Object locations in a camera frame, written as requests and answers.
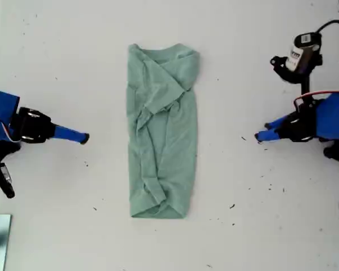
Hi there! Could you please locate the light green t-shirt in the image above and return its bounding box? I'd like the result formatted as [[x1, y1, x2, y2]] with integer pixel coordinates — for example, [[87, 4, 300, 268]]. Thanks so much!
[[126, 43, 201, 220]]

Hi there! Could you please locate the red white servo wire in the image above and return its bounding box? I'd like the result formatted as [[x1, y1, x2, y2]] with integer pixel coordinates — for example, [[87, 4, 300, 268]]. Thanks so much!
[[0, 114, 21, 143], [294, 89, 339, 112]]

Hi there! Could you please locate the black camera stalk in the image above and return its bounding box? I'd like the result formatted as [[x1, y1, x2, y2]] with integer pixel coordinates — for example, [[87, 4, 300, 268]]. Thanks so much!
[[0, 142, 21, 170], [270, 55, 323, 95]]

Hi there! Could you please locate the black camera box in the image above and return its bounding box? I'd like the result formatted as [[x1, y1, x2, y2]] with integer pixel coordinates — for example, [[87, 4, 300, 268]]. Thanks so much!
[[0, 162, 16, 199]]

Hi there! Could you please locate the black camera cable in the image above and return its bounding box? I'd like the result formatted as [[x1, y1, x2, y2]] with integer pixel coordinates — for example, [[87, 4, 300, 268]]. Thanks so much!
[[317, 19, 339, 39]]

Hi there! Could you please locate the steel post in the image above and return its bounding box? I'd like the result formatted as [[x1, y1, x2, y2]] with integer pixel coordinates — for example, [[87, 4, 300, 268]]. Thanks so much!
[[0, 213, 13, 266]]

